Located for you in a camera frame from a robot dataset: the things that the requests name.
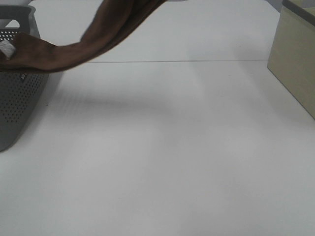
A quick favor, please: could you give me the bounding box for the grey perforated plastic basket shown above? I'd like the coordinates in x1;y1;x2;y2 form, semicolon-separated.
0;4;49;151

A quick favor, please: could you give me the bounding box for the brown towel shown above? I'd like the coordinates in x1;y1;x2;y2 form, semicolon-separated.
0;0;164;74

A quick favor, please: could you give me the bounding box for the beige fabric storage box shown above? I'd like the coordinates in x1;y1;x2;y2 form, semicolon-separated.
267;0;315;117

